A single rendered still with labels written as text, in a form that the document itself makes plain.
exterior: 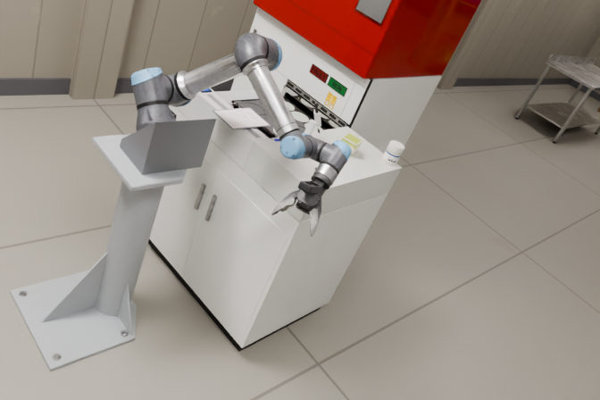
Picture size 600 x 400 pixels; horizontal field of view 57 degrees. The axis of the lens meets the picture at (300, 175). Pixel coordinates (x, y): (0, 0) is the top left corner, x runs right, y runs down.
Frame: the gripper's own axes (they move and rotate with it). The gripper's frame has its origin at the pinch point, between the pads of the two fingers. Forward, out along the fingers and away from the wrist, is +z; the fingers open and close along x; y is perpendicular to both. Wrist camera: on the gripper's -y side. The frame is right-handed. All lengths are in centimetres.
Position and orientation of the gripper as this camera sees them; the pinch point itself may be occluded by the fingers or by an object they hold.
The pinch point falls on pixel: (290, 225)
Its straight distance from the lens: 177.0
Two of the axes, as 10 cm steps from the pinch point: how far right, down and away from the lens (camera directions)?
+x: -8.5, -4.4, 2.8
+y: 0.5, 4.7, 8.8
